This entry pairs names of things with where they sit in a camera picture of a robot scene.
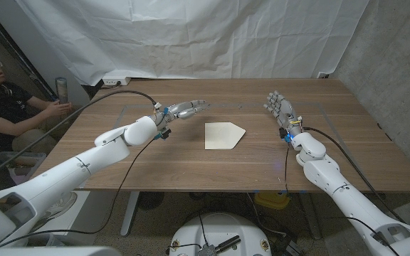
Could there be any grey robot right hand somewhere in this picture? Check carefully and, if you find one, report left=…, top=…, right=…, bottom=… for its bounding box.
left=263, top=90, right=303, bottom=138

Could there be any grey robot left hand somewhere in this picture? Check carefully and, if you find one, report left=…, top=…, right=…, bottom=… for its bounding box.
left=154, top=100, right=211, bottom=130

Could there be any cream paper envelope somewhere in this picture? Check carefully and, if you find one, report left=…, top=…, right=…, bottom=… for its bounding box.
left=204, top=122, right=247, bottom=151

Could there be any tall printed can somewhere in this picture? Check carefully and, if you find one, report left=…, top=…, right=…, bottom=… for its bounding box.
left=55, top=77, right=70, bottom=105

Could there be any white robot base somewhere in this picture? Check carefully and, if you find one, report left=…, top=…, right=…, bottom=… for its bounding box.
left=169, top=212, right=273, bottom=256

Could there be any white power strip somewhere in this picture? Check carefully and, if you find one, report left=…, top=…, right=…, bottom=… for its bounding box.
left=101, top=76, right=132, bottom=87

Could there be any white backdrop sheet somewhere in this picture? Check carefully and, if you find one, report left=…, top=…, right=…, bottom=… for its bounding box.
left=14, top=0, right=369, bottom=86

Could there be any yellow plastic object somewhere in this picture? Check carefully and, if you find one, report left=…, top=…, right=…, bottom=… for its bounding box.
left=253, top=191, right=291, bottom=210

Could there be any black round floor object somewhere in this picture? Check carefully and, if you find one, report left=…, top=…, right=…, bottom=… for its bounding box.
left=136, top=191, right=166, bottom=211

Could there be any white table leg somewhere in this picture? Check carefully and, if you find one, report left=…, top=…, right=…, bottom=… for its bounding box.
left=120, top=191, right=140, bottom=238
left=299, top=193, right=322, bottom=240

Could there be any grey floor power strip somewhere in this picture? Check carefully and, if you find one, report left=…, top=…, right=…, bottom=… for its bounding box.
left=285, top=240, right=304, bottom=256

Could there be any clear plastic storage bin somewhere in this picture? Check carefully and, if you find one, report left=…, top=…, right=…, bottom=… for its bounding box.
left=0, top=151, right=48, bottom=178

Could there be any white robot torso cover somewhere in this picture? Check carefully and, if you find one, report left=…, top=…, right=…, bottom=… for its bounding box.
left=0, top=246, right=122, bottom=256

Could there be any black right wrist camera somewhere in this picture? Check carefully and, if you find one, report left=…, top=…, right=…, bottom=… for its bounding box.
left=278, top=127, right=293, bottom=144

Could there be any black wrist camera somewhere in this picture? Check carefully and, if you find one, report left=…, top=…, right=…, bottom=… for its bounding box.
left=154, top=127, right=172, bottom=141
left=278, top=127, right=293, bottom=144

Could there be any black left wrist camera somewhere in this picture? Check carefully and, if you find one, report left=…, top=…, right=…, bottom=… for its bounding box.
left=154, top=127, right=172, bottom=141

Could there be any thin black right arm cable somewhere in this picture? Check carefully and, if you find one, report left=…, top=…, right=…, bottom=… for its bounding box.
left=283, top=142, right=402, bottom=256

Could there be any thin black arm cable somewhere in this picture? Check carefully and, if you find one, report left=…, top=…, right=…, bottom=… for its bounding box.
left=0, top=137, right=156, bottom=248
left=283, top=142, right=402, bottom=256

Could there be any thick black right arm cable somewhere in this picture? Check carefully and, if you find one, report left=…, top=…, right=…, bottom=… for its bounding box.
left=303, top=127, right=406, bottom=224

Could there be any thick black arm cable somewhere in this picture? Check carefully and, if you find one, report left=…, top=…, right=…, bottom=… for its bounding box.
left=0, top=89, right=159, bottom=184
left=303, top=127, right=406, bottom=224

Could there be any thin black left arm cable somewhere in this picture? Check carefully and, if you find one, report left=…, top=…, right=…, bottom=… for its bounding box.
left=0, top=137, right=156, bottom=248

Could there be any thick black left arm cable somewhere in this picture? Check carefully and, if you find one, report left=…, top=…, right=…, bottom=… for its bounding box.
left=0, top=89, right=159, bottom=184

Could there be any black diagonal frame pole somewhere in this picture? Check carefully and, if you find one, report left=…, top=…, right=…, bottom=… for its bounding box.
left=0, top=0, right=58, bottom=99

